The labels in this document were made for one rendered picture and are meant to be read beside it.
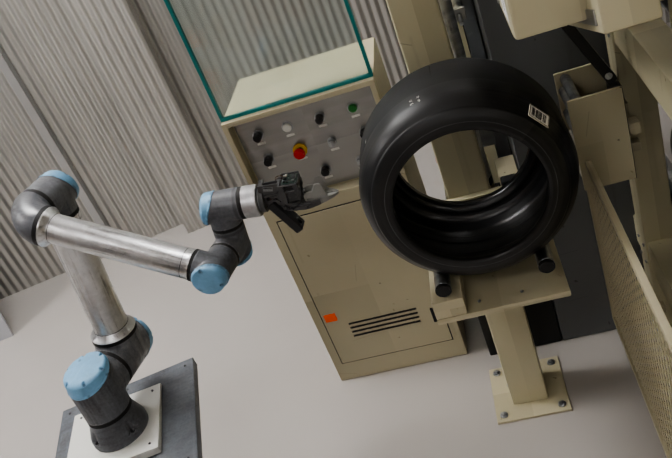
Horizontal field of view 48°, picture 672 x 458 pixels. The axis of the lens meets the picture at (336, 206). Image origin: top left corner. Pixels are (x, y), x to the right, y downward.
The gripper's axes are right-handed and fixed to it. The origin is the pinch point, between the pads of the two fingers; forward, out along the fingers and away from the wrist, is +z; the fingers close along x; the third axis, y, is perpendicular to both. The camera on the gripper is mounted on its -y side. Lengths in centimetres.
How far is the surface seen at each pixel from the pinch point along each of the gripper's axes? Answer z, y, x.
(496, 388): 36, -117, 35
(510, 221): 46, -24, 10
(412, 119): 24.5, 22.8, -9.5
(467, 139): 37.8, -3.6, 25.3
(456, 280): 28.4, -31.8, -3.7
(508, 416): 38, -117, 20
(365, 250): -4, -60, 57
